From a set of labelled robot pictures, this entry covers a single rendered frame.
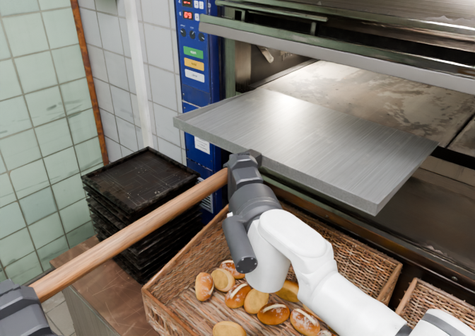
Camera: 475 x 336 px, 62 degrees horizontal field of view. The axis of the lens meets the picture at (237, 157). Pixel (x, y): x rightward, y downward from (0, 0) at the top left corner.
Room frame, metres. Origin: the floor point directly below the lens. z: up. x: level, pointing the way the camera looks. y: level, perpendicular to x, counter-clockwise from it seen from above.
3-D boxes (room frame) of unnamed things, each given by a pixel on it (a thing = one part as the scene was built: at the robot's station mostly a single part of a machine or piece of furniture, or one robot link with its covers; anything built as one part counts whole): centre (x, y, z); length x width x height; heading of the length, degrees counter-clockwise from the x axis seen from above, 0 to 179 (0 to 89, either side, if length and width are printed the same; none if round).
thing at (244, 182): (0.59, -0.02, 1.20); 0.12 x 0.10 x 0.13; 14
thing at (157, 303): (0.77, -0.08, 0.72); 0.56 x 0.49 x 0.28; 48
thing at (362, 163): (0.87, -0.16, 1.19); 0.55 x 0.36 x 0.03; 49
